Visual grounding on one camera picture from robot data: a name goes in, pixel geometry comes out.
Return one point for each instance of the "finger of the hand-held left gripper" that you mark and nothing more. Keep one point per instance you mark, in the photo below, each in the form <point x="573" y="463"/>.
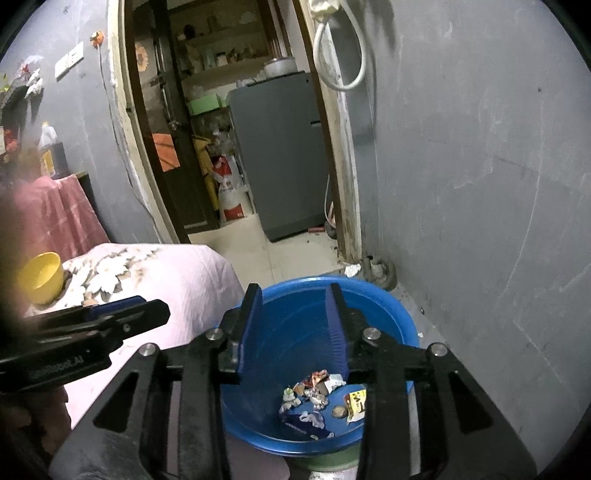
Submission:
<point x="120" y="307"/>
<point x="143" y="318"/>

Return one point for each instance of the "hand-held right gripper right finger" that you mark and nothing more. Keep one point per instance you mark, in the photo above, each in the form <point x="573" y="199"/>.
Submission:
<point x="334" y="332"/>

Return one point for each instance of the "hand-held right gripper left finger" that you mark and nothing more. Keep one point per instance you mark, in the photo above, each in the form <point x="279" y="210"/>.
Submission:
<point x="251" y="318"/>

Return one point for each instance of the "blue plastic basin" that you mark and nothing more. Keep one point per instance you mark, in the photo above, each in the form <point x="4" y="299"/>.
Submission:
<point x="295" y="332"/>

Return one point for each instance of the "red snack packet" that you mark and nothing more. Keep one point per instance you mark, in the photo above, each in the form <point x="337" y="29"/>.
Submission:
<point x="314" y="379"/>

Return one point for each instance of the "silver foil wrapper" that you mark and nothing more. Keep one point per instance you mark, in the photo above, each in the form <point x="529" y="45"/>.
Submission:
<point x="317" y="398"/>

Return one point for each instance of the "yellow printed packet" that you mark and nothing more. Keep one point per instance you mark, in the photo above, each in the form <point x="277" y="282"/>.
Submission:
<point x="356" y="402"/>

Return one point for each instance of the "small white green wrapper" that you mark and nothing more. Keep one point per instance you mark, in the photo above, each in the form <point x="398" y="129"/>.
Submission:
<point x="289" y="394"/>

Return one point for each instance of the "tan paper wrapper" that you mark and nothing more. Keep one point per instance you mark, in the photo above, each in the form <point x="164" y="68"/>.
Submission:
<point x="340" y="411"/>

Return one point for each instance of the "blue snack wrapper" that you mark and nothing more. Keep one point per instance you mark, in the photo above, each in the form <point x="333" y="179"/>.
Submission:
<point x="300" y="421"/>

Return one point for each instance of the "person's left hand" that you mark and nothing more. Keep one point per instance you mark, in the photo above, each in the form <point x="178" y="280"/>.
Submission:
<point x="37" y="410"/>

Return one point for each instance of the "pink floral tablecloth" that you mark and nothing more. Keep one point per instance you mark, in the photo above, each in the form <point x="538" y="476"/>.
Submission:
<point x="184" y="277"/>

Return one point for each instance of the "white crumpled paper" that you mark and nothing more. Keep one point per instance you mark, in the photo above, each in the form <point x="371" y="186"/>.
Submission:
<point x="352" y="270"/>

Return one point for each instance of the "grey pipe fitting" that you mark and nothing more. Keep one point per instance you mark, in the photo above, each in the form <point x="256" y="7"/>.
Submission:
<point x="381" y="274"/>

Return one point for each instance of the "yellow bowl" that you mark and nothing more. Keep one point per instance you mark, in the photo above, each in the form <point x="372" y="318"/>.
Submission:
<point x="41" y="277"/>

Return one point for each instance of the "pink checked cloth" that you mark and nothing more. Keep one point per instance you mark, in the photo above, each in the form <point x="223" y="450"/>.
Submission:
<point x="60" y="217"/>

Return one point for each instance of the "white sack with red print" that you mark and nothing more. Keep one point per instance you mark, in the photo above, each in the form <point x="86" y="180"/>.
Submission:
<point x="233" y="194"/>

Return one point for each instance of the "green plastic stool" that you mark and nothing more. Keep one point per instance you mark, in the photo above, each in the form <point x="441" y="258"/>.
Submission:
<point x="323" y="460"/>

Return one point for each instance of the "dark wooden door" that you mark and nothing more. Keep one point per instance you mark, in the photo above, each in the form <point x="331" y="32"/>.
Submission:
<point x="184" y="184"/>

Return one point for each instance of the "orange door poster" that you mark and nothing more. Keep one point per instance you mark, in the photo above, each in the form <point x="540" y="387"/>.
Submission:
<point x="166" y="152"/>

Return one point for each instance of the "yellow bag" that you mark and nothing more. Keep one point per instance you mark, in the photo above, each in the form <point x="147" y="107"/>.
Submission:
<point x="203" y="161"/>

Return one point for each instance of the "grey refrigerator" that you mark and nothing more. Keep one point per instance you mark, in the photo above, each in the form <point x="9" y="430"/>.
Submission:
<point x="281" y="157"/>

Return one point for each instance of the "large oil jug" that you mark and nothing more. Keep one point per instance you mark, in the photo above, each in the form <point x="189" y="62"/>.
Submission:
<point x="51" y="152"/>

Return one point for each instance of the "green plastic container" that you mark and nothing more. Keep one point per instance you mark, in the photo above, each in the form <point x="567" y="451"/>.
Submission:
<point x="204" y="105"/>

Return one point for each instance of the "white hanging item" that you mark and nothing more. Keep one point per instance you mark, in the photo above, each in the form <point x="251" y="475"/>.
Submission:
<point x="33" y="78"/>

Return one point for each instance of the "wooden shelf unit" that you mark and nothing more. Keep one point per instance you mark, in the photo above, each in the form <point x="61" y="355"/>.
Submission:
<point x="221" y="69"/>

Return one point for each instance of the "sunflower sticker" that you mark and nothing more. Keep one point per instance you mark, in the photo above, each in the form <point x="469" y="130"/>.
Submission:
<point x="141" y="56"/>

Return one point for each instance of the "metal pot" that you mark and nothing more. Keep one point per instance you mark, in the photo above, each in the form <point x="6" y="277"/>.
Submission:
<point x="279" y="68"/>

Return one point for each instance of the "white wall switch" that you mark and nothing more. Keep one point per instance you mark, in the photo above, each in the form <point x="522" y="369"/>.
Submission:
<point x="69" y="60"/>

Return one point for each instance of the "orange wall hook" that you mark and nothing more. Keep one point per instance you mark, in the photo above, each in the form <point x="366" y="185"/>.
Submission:
<point x="97" y="38"/>

